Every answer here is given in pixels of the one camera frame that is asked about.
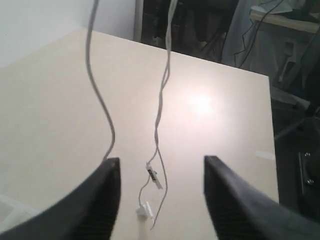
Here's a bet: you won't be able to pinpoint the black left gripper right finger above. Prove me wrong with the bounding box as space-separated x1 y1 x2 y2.
203 155 320 240

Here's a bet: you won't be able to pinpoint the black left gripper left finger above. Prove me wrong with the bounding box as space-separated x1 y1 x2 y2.
0 157 121 240

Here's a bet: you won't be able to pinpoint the white wired earphones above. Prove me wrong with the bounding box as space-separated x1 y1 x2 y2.
85 0 178 226

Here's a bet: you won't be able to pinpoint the clear plastic storage case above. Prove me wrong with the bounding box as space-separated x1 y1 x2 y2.
0 195 37 233

